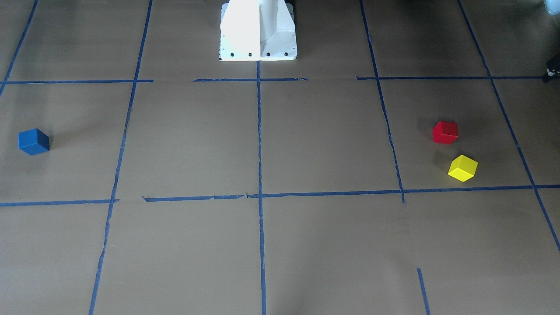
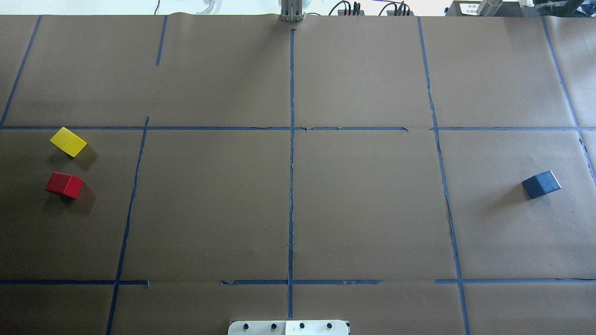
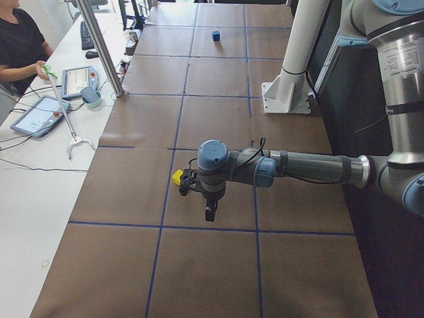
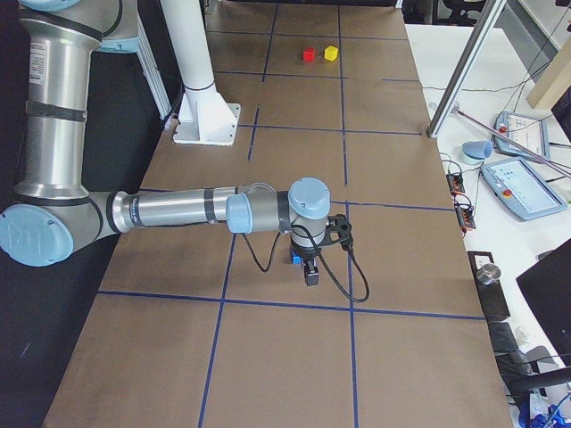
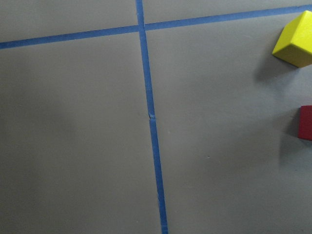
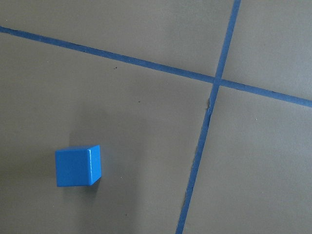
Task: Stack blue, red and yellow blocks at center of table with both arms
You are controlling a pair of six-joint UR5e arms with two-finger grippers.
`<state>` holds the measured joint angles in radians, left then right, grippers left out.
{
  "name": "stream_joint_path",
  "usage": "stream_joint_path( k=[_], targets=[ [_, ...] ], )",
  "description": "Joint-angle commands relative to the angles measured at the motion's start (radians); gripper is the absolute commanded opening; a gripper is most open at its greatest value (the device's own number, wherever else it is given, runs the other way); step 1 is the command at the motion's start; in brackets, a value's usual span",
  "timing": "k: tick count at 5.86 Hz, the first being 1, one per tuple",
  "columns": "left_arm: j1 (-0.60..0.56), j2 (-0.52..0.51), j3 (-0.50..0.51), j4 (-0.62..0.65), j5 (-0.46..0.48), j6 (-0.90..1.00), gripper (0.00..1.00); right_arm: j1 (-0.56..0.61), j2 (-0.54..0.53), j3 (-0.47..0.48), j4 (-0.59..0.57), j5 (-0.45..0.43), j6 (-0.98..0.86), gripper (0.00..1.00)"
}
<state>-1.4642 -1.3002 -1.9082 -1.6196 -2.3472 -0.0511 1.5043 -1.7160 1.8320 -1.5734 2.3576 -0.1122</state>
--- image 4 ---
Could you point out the metal cylinder weight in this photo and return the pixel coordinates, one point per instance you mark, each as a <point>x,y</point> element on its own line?
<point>488,274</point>

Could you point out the orange black power strip far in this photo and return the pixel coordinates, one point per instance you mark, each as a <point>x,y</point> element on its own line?
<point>455,182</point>

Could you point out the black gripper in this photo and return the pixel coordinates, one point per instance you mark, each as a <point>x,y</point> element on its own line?
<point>307,259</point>

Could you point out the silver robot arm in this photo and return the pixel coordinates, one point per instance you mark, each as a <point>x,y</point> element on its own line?
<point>55,215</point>

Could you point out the far teach pendant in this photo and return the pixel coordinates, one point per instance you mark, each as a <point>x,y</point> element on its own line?
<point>525,130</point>

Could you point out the yellow cube block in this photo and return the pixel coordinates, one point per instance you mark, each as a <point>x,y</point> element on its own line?
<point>331,53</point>

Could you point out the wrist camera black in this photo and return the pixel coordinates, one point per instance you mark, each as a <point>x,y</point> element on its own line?
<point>338,230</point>

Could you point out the orange black power strip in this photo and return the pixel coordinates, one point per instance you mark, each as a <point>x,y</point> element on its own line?
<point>455,182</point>
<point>465,215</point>

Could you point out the teach pendant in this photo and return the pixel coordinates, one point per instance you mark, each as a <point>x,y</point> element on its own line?
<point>525,130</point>
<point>521,189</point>

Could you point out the black box on table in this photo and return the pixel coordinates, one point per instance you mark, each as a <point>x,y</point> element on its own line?
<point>491,297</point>

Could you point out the blue cube block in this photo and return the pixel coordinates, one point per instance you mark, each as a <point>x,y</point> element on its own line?
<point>296,259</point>

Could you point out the near teach pendant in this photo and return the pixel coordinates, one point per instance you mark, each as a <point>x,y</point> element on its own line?
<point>521,189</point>

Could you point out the blue tape roll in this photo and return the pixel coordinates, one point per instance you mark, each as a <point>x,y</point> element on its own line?
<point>474,152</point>

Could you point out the red cube block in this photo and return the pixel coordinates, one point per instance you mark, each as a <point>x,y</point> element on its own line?
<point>308,54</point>

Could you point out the orange black power strip near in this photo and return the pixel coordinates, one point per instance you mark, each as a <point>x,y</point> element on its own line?
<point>465,215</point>

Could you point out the black monitor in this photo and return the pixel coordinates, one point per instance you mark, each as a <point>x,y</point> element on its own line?
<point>546,289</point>

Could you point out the white mounting pole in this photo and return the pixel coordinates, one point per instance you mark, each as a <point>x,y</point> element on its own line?
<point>204,117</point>

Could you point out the aluminium frame post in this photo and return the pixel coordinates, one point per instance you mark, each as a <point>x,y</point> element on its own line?
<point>490,14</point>

